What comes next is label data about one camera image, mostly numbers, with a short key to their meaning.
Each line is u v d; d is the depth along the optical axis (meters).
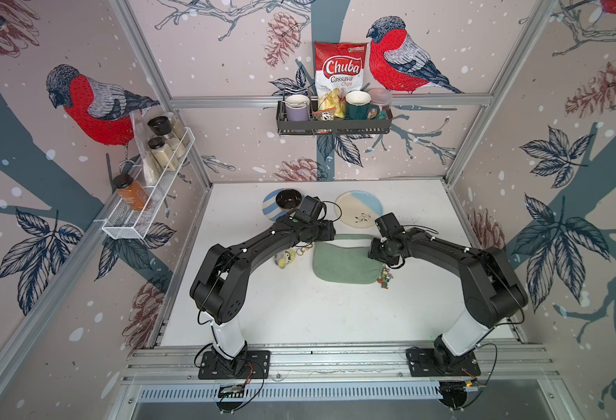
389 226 0.76
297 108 0.81
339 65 0.78
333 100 0.83
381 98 0.85
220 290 0.47
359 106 0.80
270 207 1.11
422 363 0.73
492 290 0.47
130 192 0.66
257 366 0.73
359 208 1.11
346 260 0.93
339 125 0.89
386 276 0.90
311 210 0.71
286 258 0.90
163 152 0.76
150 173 0.70
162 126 0.79
